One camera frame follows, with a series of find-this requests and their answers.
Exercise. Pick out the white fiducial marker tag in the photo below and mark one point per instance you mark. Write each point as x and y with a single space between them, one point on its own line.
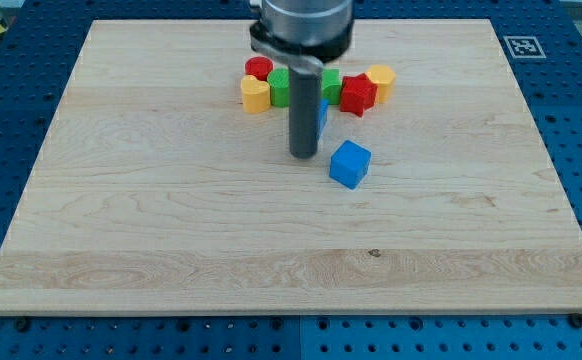
524 47

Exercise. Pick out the yellow heart block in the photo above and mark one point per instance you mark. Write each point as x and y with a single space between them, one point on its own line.
255 95

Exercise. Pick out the wooden board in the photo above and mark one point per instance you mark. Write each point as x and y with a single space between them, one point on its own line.
155 194

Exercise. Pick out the yellow hexagon block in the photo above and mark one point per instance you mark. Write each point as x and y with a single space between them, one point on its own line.
384 77

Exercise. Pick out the blue block behind rod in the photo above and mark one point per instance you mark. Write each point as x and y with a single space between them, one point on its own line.
323 116

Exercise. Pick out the green cylinder block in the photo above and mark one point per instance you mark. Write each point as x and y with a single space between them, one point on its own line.
278 80

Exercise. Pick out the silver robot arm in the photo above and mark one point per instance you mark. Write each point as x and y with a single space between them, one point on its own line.
303 35

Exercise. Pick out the red star block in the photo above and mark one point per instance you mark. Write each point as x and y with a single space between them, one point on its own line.
358 93

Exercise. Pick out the blue cube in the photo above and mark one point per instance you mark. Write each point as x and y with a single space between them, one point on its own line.
349 164

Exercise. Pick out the red cylinder block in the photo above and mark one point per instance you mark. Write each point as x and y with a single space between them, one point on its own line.
259 67

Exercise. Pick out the green block behind rod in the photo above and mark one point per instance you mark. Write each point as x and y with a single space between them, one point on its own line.
331 86

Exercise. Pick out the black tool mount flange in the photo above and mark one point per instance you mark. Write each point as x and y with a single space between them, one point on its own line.
307 60

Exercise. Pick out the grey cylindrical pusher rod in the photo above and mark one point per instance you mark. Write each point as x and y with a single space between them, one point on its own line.
304 113

